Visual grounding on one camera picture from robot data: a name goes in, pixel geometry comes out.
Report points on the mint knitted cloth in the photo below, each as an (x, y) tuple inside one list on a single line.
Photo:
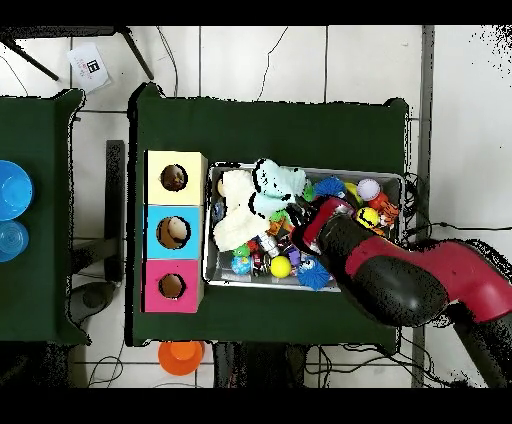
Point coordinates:
[(276, 184)]

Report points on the white baseball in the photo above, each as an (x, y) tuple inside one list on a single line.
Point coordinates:
[(368, 189)]

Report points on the cream knitted cloth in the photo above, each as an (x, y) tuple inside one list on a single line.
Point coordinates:
[(240, 224)]

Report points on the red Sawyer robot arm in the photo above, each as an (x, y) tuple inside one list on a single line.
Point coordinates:
[(460, 272)]

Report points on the wooden box with three holes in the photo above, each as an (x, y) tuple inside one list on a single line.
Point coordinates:
[(188, 192)]

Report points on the blue fuzzy ball with eyes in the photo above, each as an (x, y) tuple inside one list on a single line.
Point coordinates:
[(314, 276)]

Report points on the tiger plush toy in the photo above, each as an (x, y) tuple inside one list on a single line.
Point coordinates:
[(390, 212)]

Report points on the small green ball with eyes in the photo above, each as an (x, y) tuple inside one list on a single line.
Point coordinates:
[(242, 251)]

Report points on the small globe ball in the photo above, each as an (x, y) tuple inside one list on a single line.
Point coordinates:
[(241, 265)]

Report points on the dark green tablecloth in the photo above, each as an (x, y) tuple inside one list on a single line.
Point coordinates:
[(272, 132)]

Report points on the orange plastic cone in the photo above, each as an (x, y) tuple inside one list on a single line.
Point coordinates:
[(180, 358)]

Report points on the black flat panel stand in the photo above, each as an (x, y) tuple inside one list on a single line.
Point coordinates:
[(115, 200)]

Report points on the grey round base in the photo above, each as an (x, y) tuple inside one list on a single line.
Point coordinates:
[(92, 298)]

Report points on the black tripod stand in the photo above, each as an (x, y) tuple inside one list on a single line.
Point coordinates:
[(136, 53)]

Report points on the white printed card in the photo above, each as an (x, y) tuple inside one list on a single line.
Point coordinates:
[(86, 76)]

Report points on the green cloth covered side table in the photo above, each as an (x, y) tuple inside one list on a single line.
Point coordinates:
[(40, 280)]

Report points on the blue plastic bowl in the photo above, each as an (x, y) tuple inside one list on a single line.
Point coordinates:
[(14, 190)]

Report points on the translucent blue plastic cup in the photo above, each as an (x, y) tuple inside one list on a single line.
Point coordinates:
[(12, 240)]

